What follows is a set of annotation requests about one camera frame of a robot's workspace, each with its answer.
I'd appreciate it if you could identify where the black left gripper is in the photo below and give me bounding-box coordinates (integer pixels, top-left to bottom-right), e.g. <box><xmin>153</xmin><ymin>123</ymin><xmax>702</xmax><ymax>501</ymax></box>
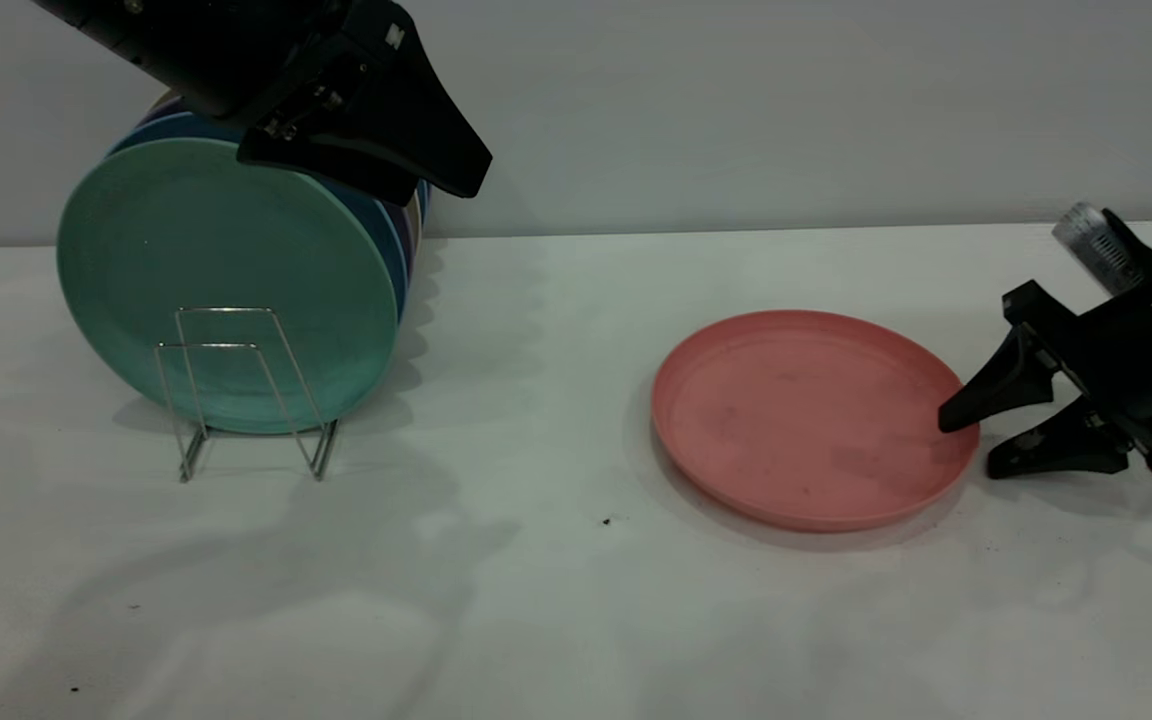
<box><xmin>238</xmin><ymin>0</ymin><xmax>494</xmax><ymax>207</ymax></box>

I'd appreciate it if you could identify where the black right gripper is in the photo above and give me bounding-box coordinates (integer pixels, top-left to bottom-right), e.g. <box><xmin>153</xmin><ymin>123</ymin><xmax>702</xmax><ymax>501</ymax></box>
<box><xmin>938</xmin><ymin>262</ymin><xmax>1152</xmax><ymax>480</ymax></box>

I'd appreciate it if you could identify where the pink round plate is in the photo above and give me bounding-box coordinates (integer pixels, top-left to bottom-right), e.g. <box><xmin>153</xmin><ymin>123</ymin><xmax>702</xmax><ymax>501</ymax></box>
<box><xmin>651</xmin><ymin>309</ymin><xmax>981</xmax><ymax>534</ymax></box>

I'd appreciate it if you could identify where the dark purple round plate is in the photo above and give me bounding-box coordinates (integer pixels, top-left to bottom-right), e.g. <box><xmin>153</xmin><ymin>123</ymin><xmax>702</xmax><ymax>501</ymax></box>
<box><xmin>140</xmin><ymin>92</ymin><xmax>418</xmax><ymax>278</ymax></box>

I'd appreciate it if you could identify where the green round plate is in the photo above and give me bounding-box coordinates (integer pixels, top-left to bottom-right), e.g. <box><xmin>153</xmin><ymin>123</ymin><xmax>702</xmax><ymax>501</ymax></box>
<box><xmin>56</xmin><ymin>137</ymin><xmax>403</xmax><ymax>437</ymax></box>

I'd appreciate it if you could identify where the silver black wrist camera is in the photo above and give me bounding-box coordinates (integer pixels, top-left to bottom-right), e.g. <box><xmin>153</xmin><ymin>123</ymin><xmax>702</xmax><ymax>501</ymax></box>
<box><xmin>1052</xmin><ymin>203</ymin><xmax>1152</xmax><ymax>298</ymax></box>

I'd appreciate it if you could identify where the silver wire plate rack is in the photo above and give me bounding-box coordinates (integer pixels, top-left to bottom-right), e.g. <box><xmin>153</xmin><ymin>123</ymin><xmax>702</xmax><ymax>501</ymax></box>
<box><xmin>155</xmin><ymin>307</ymin><xmax>342</xmax><ymax>484</ymax></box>

